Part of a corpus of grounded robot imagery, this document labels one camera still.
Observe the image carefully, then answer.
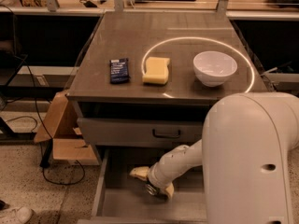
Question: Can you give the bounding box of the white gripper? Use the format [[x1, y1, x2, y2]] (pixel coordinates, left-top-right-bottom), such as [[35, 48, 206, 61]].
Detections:
[[130, 163, 175, 199]]

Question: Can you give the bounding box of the green soda can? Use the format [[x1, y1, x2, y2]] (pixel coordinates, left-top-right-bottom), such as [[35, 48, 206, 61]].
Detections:
[[145, 183, 168, 200]]

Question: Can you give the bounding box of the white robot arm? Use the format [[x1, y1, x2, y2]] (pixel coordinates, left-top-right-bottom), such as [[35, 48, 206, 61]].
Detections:
[[130, 92, 299, 224]]

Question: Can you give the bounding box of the open grey middle drawer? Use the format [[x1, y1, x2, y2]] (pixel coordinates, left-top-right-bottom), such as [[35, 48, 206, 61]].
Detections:
[[77, 147, 207, 224]]

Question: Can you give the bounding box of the grey upper drawer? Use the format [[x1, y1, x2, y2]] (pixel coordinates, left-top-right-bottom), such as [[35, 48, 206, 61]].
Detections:
[[78, 118, 203, 148]]

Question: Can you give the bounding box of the grey drawer cabinet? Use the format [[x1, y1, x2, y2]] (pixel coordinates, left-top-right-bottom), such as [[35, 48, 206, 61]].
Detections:
[[66, 11, 269, 170]]

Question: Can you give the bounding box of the yellow sponge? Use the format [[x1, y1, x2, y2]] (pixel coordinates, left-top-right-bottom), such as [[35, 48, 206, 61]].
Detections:
[[142, 57, 170, 85]]

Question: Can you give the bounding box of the brown cardboard box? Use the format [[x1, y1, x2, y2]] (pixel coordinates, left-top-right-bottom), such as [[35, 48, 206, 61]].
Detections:
[[34, 91, 99, 165]]

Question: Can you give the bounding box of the dark blue snack bar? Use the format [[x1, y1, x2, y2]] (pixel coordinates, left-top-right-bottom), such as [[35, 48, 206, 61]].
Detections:
[[109, 58, 130, 84]]

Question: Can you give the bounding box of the white bowl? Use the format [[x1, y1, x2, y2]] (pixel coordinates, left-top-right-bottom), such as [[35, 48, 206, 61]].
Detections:
[[193, 51, 237, 87]]

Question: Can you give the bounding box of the white shoe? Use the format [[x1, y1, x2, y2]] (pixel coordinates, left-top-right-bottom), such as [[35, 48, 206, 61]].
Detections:
[[0, 207, 33, 224]]

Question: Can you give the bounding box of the dark side shelf unit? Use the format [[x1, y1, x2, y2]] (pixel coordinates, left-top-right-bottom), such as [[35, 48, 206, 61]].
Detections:
[[0, 40, 78, 142]]

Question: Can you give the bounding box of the black drawer handle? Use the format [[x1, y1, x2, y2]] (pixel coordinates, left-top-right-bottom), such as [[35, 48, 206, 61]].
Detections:
[[151, 129, 181, 139]]

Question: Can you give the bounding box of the black floor cable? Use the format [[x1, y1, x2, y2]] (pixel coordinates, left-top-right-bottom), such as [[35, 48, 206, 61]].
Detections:
[[0, 4, 86, 187]]

